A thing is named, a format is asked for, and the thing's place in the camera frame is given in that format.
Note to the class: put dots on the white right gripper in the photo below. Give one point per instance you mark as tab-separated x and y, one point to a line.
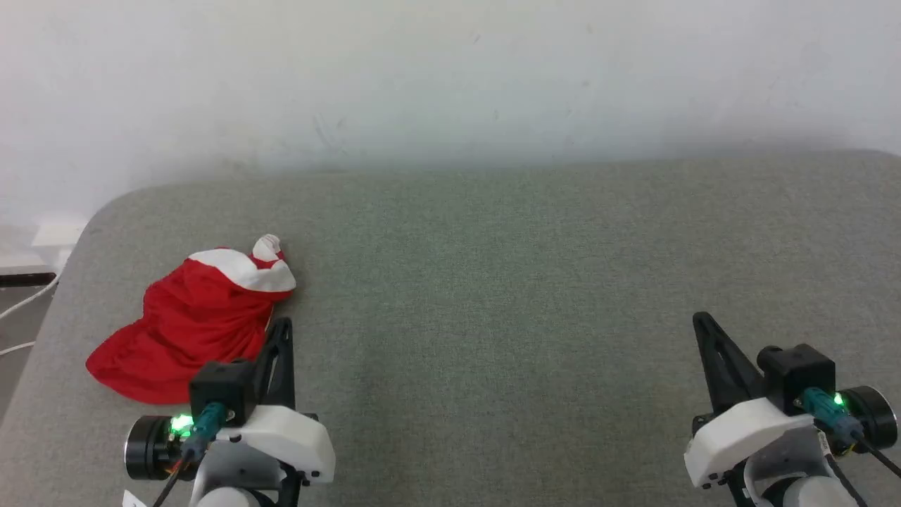
739	433

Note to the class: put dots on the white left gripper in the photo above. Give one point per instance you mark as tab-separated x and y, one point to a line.
288	440

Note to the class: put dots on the red and white garment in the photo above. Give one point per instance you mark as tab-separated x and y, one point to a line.
190	331

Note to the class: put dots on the grey-green fabric sofa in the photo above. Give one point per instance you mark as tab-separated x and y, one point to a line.
535	303

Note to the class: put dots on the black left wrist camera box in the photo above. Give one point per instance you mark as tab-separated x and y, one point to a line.
222	384

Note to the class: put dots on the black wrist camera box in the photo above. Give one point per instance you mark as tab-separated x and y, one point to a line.
802	370
222	384

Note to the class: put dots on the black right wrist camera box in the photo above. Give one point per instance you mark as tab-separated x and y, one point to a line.
802	370

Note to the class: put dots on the white wall socket box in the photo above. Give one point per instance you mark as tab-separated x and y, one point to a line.
60	232

